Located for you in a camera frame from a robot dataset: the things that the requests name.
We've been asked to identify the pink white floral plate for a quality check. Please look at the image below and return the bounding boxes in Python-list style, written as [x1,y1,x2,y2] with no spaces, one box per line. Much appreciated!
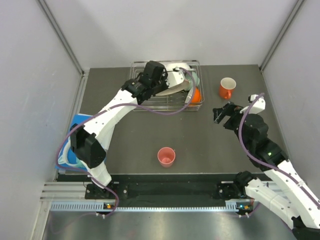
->
[156,69,192,96]

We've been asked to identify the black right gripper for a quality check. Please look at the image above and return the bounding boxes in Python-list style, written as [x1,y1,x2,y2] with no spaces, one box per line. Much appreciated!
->
[212,101,250,150]

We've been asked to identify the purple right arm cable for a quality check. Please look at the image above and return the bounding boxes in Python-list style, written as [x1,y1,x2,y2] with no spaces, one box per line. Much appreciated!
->
[237,92,320,218]

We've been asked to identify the mint green ceramic bowl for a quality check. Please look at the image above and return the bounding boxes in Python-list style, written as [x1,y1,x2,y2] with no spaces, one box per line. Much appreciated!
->
[185,71,200,88]

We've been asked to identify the chrome wire dish rack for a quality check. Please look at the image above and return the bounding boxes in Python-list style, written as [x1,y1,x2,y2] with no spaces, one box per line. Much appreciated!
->
[141,59,205,111]

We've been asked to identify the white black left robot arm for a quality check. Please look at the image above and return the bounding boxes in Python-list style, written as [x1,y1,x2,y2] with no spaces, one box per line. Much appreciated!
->
[69,60,168,199]

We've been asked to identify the blue white headphone box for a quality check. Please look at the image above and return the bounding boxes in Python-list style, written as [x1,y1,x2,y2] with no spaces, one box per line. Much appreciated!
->
[58,113,91,172]

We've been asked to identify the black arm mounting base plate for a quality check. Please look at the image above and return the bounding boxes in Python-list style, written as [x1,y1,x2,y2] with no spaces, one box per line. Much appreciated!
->
[84,173,266,208]

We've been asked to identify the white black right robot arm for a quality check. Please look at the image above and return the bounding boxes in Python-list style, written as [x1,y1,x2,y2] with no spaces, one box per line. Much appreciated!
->
[212,100,320,240]

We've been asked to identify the white orange bowl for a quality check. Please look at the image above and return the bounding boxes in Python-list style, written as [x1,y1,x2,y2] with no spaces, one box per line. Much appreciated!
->
[184,87,202,106]

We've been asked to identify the grey slotted cable duct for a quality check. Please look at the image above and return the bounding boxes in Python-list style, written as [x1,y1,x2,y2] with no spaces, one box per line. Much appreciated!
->
[49,199,255,213]

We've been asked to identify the white fluted plate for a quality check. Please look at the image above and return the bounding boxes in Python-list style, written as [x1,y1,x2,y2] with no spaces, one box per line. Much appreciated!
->
[165,62,191,72]

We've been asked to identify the pink plastic cup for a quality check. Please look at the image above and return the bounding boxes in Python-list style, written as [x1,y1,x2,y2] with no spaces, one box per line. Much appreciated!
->
[157,147,176,168]

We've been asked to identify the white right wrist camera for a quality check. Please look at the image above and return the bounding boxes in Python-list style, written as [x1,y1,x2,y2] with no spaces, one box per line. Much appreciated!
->
[248,94,266,114]

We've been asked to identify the aluminium frame rail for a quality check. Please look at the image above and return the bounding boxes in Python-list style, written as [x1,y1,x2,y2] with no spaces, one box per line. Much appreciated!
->
[29,182,87,240]

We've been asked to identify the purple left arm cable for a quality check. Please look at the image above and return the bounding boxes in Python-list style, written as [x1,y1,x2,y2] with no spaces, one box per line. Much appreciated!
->
[49,67,196,221]

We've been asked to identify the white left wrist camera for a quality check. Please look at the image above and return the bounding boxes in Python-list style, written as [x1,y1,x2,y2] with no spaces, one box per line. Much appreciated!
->
[166,70,190,89]

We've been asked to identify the orange ceramic mug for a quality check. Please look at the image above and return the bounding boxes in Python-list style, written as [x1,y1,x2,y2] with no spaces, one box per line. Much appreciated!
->
[219,77,237,100]

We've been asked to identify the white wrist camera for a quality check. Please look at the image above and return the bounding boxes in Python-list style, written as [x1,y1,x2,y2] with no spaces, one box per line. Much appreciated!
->
[248,94,266,114]
[166,70,190,89]

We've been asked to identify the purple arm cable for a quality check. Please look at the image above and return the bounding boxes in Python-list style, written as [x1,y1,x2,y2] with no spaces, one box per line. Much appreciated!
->
[49,67,196,221]
[237,92,320,218]

